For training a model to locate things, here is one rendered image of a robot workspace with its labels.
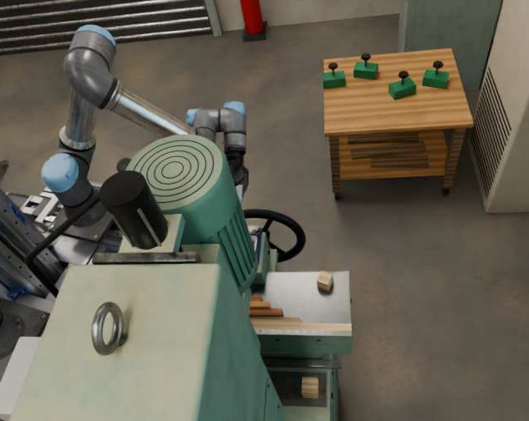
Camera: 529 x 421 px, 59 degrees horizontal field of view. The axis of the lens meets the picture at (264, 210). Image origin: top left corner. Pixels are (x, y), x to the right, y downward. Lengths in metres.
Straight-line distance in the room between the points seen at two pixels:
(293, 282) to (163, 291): 0.72
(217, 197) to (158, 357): 0.27
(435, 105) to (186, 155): 1.70
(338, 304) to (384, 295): 1.04
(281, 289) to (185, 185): 0.62
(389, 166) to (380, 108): 0.35
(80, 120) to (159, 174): 0.87
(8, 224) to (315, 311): 0.97
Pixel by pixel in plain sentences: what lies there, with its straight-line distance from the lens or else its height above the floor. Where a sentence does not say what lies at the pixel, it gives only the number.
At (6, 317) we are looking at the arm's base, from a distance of 1.59.
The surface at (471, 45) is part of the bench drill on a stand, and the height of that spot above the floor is 0.33.
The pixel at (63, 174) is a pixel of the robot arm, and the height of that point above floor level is 1.04.
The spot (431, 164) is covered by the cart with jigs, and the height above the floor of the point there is 0.18.
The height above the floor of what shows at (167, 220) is 1.52.
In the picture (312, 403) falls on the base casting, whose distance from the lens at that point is 1.27.
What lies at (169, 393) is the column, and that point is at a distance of 0.56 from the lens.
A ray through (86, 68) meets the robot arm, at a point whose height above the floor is 1.37.
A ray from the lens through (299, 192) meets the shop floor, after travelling 2.65.
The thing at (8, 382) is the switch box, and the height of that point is 1.48.
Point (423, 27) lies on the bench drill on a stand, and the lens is 2.98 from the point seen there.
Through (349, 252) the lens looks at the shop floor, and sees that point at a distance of 2.39.
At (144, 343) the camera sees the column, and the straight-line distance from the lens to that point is 0.59.
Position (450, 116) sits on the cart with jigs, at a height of 0.53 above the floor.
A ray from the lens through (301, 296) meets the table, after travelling 1.27.
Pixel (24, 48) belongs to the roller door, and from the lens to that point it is 4.77.
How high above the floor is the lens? 2.02
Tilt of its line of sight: 51 degrees down
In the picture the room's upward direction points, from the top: 14 degrees counter-clockwise
